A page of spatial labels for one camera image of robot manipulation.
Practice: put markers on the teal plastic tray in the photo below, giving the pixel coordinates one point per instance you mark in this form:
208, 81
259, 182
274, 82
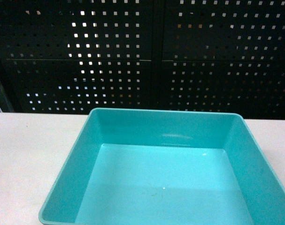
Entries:
150, 167

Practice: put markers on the black perforated metal panel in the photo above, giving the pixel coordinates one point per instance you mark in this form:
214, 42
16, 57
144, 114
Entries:
70, 56

